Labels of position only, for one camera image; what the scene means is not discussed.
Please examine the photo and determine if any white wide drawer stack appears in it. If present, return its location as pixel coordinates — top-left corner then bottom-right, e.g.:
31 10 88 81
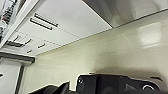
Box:
1 30 58 56

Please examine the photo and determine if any white lower double-door cabinet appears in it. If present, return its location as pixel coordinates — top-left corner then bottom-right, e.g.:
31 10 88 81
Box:
15 0 113 47

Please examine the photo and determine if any wire dish rack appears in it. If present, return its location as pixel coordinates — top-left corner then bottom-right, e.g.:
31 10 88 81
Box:
0 0 18 25

